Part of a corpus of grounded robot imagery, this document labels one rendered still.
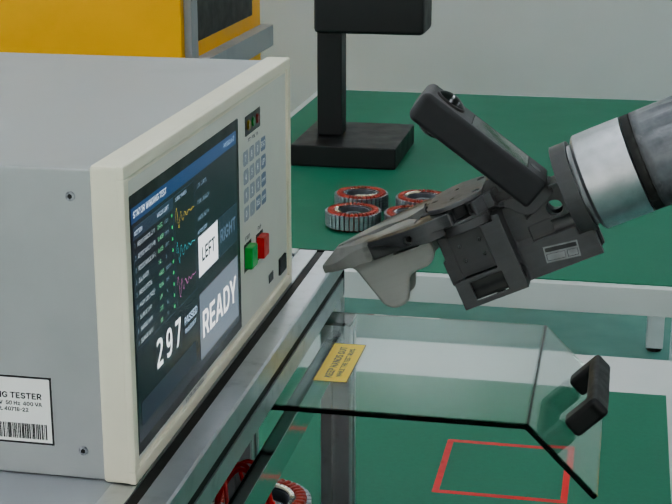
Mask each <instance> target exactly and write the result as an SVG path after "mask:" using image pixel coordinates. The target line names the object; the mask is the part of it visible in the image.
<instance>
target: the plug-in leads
mask: <svg viewBox="0 0 672 504"><path fill-rule="evenodd" d="M253 461H254V460H251V459H245V460H243V461H241V462H239V461H238V462H237V464H236V465H235V467H234V468H233V470H232V472H231V473H230V475H229V476H228V478H227V479H226V481H225V483H224V484H223V486H222V487H221V489H220V490H219V492H218V494H217V495H216V497H215V502H212V503H211V504H224V503H223V502H221V500H222V497H223V494H224V498H225V504H228V502H229V495H228V483H229V481H230V480H231V479H232V477H233V476H234V475H235V474H236V473H239V476H240V480H241V481H242V479H243V478H244V475H243V472H244V473H247V471H248V469H249V468H250V467H249V465H248V464H247V463H249V464H252V463H253ZM241 466H242V467H241ZM265 504H275V501H274V500H273V496H272V492H271V494H270V496H269V497H268V499H267V501H266V503H265Z"/></svg>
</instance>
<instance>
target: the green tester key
mask: <svg viewBox="0 0 672 504"><path fill-rule="evenodd" d="M257 264H258V244H257V243H251V242H250V243H249V244H248V245H247V246H246V248H245V269H248V270H252V269H254V267H255V266H256V265H257Z"/></svg>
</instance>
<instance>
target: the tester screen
mask: <svg viewBox="0 0 672 504"><path fill-rule="evenodd" d="M235 203H236V214H237V174H236V131H234V132H233V133H232V134H230V135H229V136H228V137H226V138H225V139H224V140H222V141H221V142H220V143H218V144H217V145H216V146H214V147H213V148H212V149H210V150H209V151H208V152H206V153H205V154H204V155H202V156H201V157H200V158H198V159H197V160H196V161H194V162H193V163H192V164H190V165H189V166H188V167H186V168H185V169H184V170H182V171H181V172H180V173H178V174H177V175H176V176H174V177H173V178H172V179H170V180H169V181H168V182H166V183H165V184H164V185H162V186H161V187H160V188H158V189H157V190H156V191H154V192H153V193H152V194H150V195H149V196H148V197H146V198H145V199H144V200H142V201H141V202H140V203H138V204H137V205H136V206H134V207H133V208H132V209H131V234H132V258H133V283H134V307H135V332H136V356H137V381H138V405H139V430H140V443H141V442H142V441H143V440H144V438H145V437H146V436H147V435H148V433H149V432H150V431H151V430H152V428H153V427H154V426H155V425H156V423H157V422H158V421H159V420H160V419H161V417H162V416H163V415H164V414H165V412H166V411H167V410H168V409H169V407H170V406H171V405H172V404H173V402H174V401H175V400H176V399H177V397H178V396H179V395H180V394H181V393H182V391H183V390H184V389H185V388H186V386H187V385H188V384H189V383H190V381H191V380H192V379H193V378H194V376H195V375H196V374H197V373H198V372H199V370H200V369H201V368H202V367H203V365H204V364H205V363H206V362H207V360H208V359H209V358H210V357H211V355H212V354H213V353H214V352H215V351H216V349H217V348H218V347H219V346H220V344H221V343H222V342H223V341H224V339H225V338H226V337H227V336H228V334H229V333H230V332H231V331H232V330H233V328H234V327H235V326H236V325H237V323H238V322H239V316H238V317H237V318H236V319H235V321H234V322H233V323H232V324H231V325H230V327H229V328H228V329H227V330H226V332H225V333H224V334H223V335H222V336H221V338H220V339H219V340H218V341H217V342H216V344H215V345H214V346H213V347H212V349H211V350H210V351H209V352H208V353H207V355H206V356H205V357H204V358H203V360H202V361H201V341H200V305H199V295H200V294H201V293H202V292H203V291H204V290H205V288H206V287H207V286H208V285H209V284H210V283H211V282H212V281H213V280H214V279H215V278H216V277H217V276H218V275H219V274H220V273H221V271H222V270H223V269H224V268H225V267H226V266H227V265H228V264H229V263H230V262H231V261H232V260H233V259H234V258H235V257H236V255H237V254H238V225H237V240H236V241H235V242H234V243H233V244H232V245H231V246H230V247H229V248H228V250H227V251H226V252H225V253H224V254H223V255H222V256H221V257H220V258H219V259H218V260H217V261H216V262H215V263H214V264H213V265H212V266H211V267H210V268H209V269H208V270H207V271H206V272H205V273H204V274H203V275H202V276H201V277H200V278H199V254H198V237H199V236H200V235H202V234H203V233H204V232H205V231H206V230H207V229H208V228H209V227H210V226H211V225H212V224H213V223H214V222H216V221H217V220H218V219H219V218H220V217H221V216H222V215H223V214H224V213H225V212H226V211H227V210H228V209H229V208H231V207H232V206H233V205H234V204H235ZM181 313H182V317H183V346H182V347H181V348H180V349H179V350H178V351H177V353H176V354H175V355H174V356H173V357H172V358H171V359H170V361H169V362H168V363H167V364H166V365H165V366H164V367H163V368H162V370H161V371H160V372H159V373H158V374H157V375H156V359H155V340H156V339H157V338H158V337H159V336H160V335H161V334H162V333H163V332H164V331H165V330H166V328H167V327H168V326H169V325H170V324H171V323H172V322H173V321H174V320H175V319H176V318H177V317H178V316H179V315H180V314H181ZM195 341H196V353H197V361H196V363H195V364H194V365H193V366H192V367H191V369H190V370H189V371H188V372H187V373H186V375H185V376H184V377H183V378H182V380H181V381H180V382H179V383H178V384H177V386H176V387H175V388H174V389H173V390H172V392H171V393H170V394H169V395H168V396H167V398H166V399H165V400H164V401H163V402H162V404H161V405H160V406H159V407H158V409H157V410H156V411H155V412H154V413H153V415H152V416H151V417H150V418H149V419H148V421H147V422H146V423H145V424H144V425H143V424H142V402H143V401H144V400H145V399H146V397H147V396H148V395H149V394H150V393H151V392H152V390H153V389H154V388H155V387H156V386H157V385H158V383H159V382H160V381H161V380H162V379H163V378H164V377H165V375H166V374H167V373H168V372H169V371H170V370H171V368H172V367H173V366H174V365H175V364H176V363H177V361H178V360H179V359H180V358H181V357H182V356H183V355H184V353H185V352H186V351H187V350H188V349H189V348H190V346H191V345H192V344H193V343H194V342H195Z"/></svg>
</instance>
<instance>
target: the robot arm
mask: <svg viewBox="0 0 672 504"><path fill-rule="evenodd" d="M410 118H411V119H412V120H413V121H414V122H415V123H416V124H418V125H419V127H420V129H421V130H422V131H423V132H424V133H425V134H426V135H428V136H429V137H432V138H435V139H437V140H439V141H440V142H441V143H442V144H444V145H445V146H446V147H448V148H449V149H450V150H452V151H453V152H454V153H456V154H457V155H458V156H459V157H461V158H462V159H463V160H465V161H466V162H467V163H469V164H470V165H471V166H472V167H474V168H475V169H476V170H478V171H479V172H480V173H482V174H483V175H482V176H479V177H476V178H473V179H470V180H467V181H465V182H462V183H459V184H457V185H455V186H453V187H450V188H448V189H446V190H445V191H443V192H441V193H439V194H438V195H436V196H435V197H433V198H430V199H428V200H425V201H423V202H421V203H419V204H416V205H414V206H412V207H410V208H408V209H406V210H404V211H402V212H400V213H398V214H396V215H393V216H391V217H389V218H387V219H385V220H383V221H382V222H381V223H378V224H376V225H374V226H372V227H370V228H368V229H366V230H364V231H363V232H361V233H359V234H357V235H355V236H353V237H352V238H350V239H348V240H346V241H344V242H343V243H341V244H339V245H338V246H337V248H336V249H335V250H334V251H333V253H332V254H331V255H330V257H329V258H328V259H327V260H326V262H325V263H324V264H323V270H324V272H325V273H330V272H336V271H340V270H344V269H348V268H353V269H355V270H356V271H357V272H358V273H359V274H360V275H361V277H362V278H363V279H364V280H365V282H366V283H367V284H368V285H369V287H370V288H371V289H372V290H373V291H374V293H375V294H376V295H377V296H378V298H379V299H380V300H381V301H382V303H383V304H385V305H386V306H388V307H392V308H397V307H400V306H402V305H404V304H406V303H407V302H408V300H409V296H410V291H411V290H413V289H414V287H415V285H416V271H417V270H420V269H422V268H424V267H427V266H428V265H429V264H430V263H431V262H432V261H433V259H434V256H435V251H437V249H438V248H439V247H440V249H441V251H442V254H443V256H444V258H445V260H444V263H443V264H444V266H445V268H446V270H447V273H448V275H449V277H450V279H451V281H452V284H453V286H455V287H456V289H457V291H458V294H459V296H460V298H461V300H462V303H463V305H464V307H465V309H466V311H467V310H469V309H472V308H474V307H477V306H480V305H482V304H485V303H488V302H490V301H493V300H496V299H498V298H501V297H504V296H506V295H509V294H512V293H514V292H517V291H520V290H522V289H525V288H528V287H529V285H530V281H531V280H533V279H536V278H538V277H541V276H543V275H546V274H549V273H551V272H554V271H557V270H559V269H562V268H565V267H567V266H570V265H573V264H575V263H578V262H581V261H583V260H586V259H589V258H591V257H594V256H596V255H599V254H602V253H604V249H603V246H602V245H604V243H605V239H604V237H603V235H602V232H601V230H600V228H599V225H598V224H599V223H601V224H602V225H603V226H604V227H606V228H611V227H613V226H616V225H619V224H621V223H624V222H627V221H629V220H632V219H634V218H637V217H640V216H642V215H645V214H648V213H650V212H653V211H656V210H658V209H661V208H663V207H666V206H669V205H671V204H672V95H671V96H669V97H666V98H664V99H661V100H659V101H657V102H654V103H652V104H649V105H647V106H644V107H642V108H639V109H637V110H635V111H632V112H630V113H628V114H625V115H623V116H620V117H617V118H614V119H612V120H609V121H607V122H604V123H602V124H599V125H597V126H594V127H592V128H589V129H587V130H584V131H582V132H580V133H577V134H575V135H572V136H571V139H570V142H569V144H570V145H569V144H568V143H567V142H566V141H564V142H562V143H559V144H557V145H554V146H552V147H549V158H550V162H551V166H552V169H553V172H554V176H551V177H550V176H547V170H546V169H545V168H544V167H543V166H541V165H540V164H539V163H537V162H536V161H535V160H534V159H532V158H531V157H530V156H528V155H527V154H526V153H524V152H523V151H522V150H521V149H519V148H518V147H517V146H515V145H514V144H513V143H512V142H510V141H509V140H508V139H506V138H505V137H504V136H502V135H501V134H500V133H499V132H497V131H496V130H495V129H493V128H492V127H491V126H489V125H488V124H487V123H486V122H484V121H483V120H482V119H480V118H479V117H478V116H476V115H475V114H474V113H473V112H471V111H470V110H469V109H467V108H466V107H465V106H464V105H463V103H462V101H461V100H460V99H459V98H458V97H457V96H456V95H455V94H453V93H451V92H449V91H445V90H443V89H441V88H440V87H439V86H438V85H436V84H430V85H428V86H427V87H426V88H425V89H424V91H423V92H422V93H421V94H420V96H419V97H418V98H417V100H416V101H415V103H414V105H413V107H412V108H411V110H410ZM550 200H559V201H560V202H561V203H562V205H561V206H558V207H555V206H552V205H551V204H550V203H549V201H550ZM506 288H509V289H507V290H506ZM496 292H497V293H496ZM493 293H496V294H493ZM490 294H493V295H491V296H488V295H490ZM485 296H488V297H485ZM482 297H485V298H483V299H480V298H482ZM478 299H480V300H478Z"/></svg>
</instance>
